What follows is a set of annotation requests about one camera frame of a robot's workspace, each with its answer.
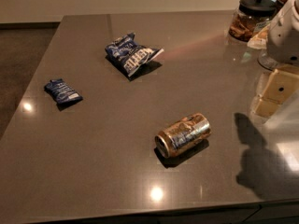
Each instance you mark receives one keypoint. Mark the clear snack packet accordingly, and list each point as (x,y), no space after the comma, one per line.
(259,38)

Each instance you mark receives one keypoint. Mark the large blue chip bag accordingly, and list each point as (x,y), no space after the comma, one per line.
(129,55)

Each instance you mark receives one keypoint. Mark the small blue chip bag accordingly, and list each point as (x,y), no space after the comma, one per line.
(61,92)

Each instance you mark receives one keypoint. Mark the orange soda can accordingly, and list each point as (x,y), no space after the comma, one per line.
(183,135)

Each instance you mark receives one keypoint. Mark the glass jar with black lid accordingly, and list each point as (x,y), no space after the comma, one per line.
(248,14)

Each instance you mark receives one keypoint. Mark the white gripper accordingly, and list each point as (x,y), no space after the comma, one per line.
(285,39)

